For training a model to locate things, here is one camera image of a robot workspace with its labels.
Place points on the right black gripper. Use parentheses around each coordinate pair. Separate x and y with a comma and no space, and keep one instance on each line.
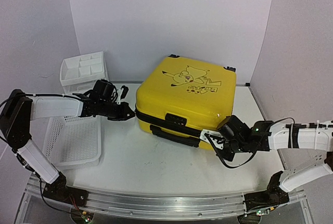
(229,157)

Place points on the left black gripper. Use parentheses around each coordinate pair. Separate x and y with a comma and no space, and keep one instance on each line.
(123,115)

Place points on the yellow Pikachu hard-shell suitcase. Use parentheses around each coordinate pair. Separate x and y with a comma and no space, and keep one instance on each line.
(184,96)

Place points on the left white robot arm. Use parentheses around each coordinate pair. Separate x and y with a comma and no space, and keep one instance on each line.
(20,109)

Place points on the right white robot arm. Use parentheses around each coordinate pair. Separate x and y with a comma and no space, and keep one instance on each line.
(234,136)

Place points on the white plastic drawer organizer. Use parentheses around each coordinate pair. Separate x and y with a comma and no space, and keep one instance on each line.
(78,74)

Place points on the white perforated plastic basket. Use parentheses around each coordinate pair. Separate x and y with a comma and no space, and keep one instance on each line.
(73,142)

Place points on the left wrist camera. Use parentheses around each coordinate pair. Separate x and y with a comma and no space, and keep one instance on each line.
(120,94)

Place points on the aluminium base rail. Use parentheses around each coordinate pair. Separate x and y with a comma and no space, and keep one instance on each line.
(198,207)

